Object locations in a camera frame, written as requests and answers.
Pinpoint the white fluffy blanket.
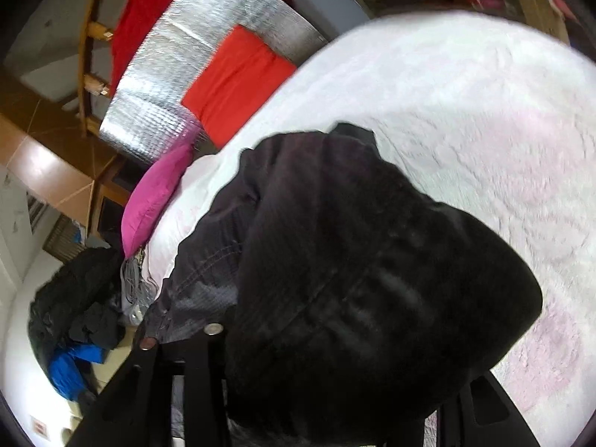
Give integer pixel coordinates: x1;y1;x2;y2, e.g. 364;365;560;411
144;9;596;447

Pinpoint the brown slatted vent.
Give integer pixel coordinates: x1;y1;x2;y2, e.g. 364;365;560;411
44;221;83;264

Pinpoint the dark wooden cabinet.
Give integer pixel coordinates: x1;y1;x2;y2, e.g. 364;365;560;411
88;158;141;247

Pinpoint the black jacket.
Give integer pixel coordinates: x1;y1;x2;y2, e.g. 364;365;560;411
140;122;545;447

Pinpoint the silver foil mat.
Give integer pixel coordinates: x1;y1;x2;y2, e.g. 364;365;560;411
99;0;327;165

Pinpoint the grey garment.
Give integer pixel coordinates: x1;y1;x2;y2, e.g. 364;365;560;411
120;254;157;327

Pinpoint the pile of dark clothes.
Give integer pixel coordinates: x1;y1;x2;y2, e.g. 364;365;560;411
28;247;127;359

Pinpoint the red pillow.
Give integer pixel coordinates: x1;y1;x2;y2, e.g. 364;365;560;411
181;25;298;147

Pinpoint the red cloth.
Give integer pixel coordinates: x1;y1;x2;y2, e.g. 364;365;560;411
109;0;206;96

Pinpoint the wooden shelf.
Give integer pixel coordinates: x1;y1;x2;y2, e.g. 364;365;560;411
289;0;576;50

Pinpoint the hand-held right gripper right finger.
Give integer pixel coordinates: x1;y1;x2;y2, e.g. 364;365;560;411
437;369;532;447

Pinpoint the blue garment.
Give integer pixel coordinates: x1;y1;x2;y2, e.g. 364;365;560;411
48;342;106;402

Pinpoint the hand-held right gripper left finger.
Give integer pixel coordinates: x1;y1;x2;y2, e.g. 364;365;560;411
70;323;234;447

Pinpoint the pink pillow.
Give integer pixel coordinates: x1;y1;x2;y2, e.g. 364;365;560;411
121;142;195;258

